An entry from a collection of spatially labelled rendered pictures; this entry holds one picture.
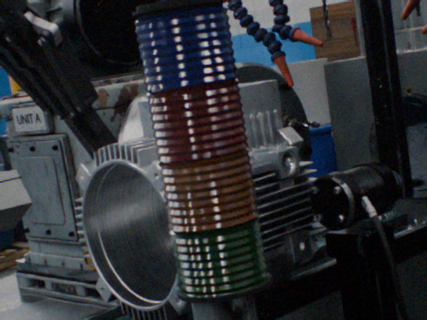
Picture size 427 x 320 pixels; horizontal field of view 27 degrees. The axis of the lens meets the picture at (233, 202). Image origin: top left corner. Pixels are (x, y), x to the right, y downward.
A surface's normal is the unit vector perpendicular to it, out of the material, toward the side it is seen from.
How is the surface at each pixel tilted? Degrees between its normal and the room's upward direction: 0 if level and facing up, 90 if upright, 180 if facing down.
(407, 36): 90
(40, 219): 90
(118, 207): 103
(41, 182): 90
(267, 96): 90
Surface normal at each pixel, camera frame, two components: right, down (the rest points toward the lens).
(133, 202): 0.71, 0.24
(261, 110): 0.70, 0.01
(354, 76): -0.72, 0.22
